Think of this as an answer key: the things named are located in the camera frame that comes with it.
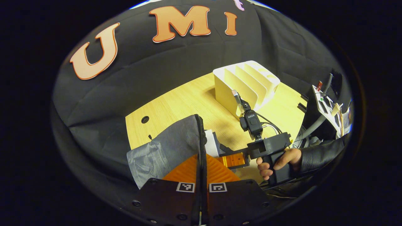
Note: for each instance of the black equipment with white panel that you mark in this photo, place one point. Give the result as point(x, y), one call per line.
point(311, 110)

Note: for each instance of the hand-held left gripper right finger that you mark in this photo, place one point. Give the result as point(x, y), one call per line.
point(238, 204)

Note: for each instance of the white bookshelf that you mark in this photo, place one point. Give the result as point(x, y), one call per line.
point(226, 91)

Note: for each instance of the portrait cover book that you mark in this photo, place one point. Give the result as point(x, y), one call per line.
point(211, 144)

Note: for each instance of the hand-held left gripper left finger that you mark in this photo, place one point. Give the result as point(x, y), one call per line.
point(169, 204)

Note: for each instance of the dark gray schoolbag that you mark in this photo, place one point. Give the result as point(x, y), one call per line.
point(169, 144)

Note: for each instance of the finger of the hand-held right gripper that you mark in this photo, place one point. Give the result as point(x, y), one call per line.
point(235, 160)

